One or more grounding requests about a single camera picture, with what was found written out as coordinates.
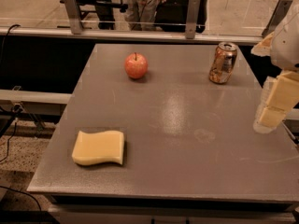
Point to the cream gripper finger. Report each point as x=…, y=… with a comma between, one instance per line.
x=267, y=119
x=281, y=93

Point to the yellow rectangular sponge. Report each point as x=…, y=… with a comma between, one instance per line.
x=95, y=148

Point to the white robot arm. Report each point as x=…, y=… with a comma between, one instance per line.
x=282, y=45

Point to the orange soda can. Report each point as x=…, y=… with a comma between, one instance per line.
x=224, y=62

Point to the red apple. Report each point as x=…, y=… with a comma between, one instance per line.
x=136, y=65

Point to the person in light trousers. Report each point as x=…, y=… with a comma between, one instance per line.
x=140, y=14

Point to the black chair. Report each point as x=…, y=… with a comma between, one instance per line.
x=93, y=0

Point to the grey side shelf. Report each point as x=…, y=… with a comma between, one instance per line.
x=35, y=102

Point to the right metal bracket post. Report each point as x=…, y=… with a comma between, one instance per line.
x=278, y=15

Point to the metal bracket post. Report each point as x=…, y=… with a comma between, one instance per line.
x=278, y=15
x=73, y=14
x=191, y=19

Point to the middle metal bracket post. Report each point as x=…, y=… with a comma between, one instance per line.
x=191, y=19

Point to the left metal bracket post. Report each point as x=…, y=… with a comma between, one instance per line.
x=73, y=14

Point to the horizontal metal rail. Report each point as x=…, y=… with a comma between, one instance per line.
x=147, y=37

